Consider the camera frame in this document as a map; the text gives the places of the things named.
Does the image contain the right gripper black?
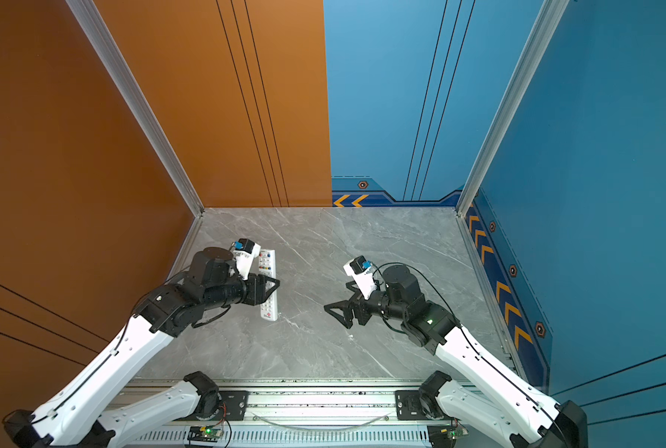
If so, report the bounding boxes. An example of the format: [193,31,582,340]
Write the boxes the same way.
[325,280,409,330]

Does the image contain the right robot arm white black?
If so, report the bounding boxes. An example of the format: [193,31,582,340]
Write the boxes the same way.
[325,257,588,447]

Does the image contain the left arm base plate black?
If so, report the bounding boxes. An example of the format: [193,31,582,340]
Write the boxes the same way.
[177,390,250,423]

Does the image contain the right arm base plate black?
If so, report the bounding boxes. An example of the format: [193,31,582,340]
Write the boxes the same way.
[394,389,427,421]

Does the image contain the right aluminium corner post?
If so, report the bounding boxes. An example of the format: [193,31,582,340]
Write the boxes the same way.
[456,0,570,218]

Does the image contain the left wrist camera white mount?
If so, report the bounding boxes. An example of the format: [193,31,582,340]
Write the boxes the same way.
[231,238,261,280]

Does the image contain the aluminium corner post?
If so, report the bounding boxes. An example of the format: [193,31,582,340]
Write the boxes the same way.
[66,0,205,218]
[456,0,570,218]

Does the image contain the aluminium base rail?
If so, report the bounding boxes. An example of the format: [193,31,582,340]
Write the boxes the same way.
[85,383,558,429]

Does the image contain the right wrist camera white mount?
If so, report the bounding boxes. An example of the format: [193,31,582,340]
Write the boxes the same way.
[343,256,379,300]

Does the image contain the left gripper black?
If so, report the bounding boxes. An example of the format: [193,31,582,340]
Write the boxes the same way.
[204,271,282,314]

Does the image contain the right circuit board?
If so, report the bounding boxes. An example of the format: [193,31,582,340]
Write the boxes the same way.
[427,426,469,448]

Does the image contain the white slotted cable duct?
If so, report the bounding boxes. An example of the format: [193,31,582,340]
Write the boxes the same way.
[94,426,432,448]

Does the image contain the left aluminium corner post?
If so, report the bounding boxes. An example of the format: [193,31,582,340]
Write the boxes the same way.
[66,0,205,218]

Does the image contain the white remote control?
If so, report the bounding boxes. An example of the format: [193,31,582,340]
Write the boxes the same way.
[258,249,280,322]

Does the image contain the circuit board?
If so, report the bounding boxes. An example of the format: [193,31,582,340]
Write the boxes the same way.
[187,426,226,445]
[427,426,469,448]

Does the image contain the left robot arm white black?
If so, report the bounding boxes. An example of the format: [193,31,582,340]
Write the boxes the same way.
[3,239,281,447]

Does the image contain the left circuit board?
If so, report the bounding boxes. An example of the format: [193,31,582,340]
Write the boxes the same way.
[187,426,226,445]

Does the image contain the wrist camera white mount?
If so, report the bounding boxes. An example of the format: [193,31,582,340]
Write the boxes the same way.
[343,256,379,300]
[231,238,261,280]

